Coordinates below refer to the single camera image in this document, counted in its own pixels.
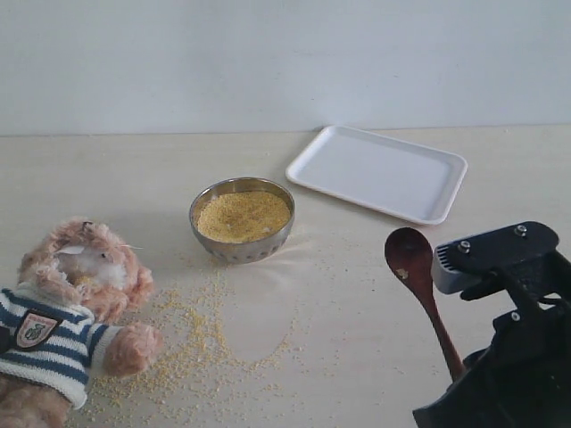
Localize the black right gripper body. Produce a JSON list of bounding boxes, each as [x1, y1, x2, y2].
[[412, 307, 571, 428]]

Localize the plush bear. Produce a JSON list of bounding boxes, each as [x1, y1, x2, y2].
[[1, 217, 162, 427]]

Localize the steel bowl of millet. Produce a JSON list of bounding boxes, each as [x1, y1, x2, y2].
[[188, 177, 295, 264]]

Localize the white rectangular tray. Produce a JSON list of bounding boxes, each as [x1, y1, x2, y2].
[[285, 126, 468, 226]]

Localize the dark red wooden spoon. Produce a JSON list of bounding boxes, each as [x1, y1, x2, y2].
[[384, 226, 465, 382]]

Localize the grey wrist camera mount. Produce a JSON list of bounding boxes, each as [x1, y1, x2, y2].
[[431, 221, 570, 316]]

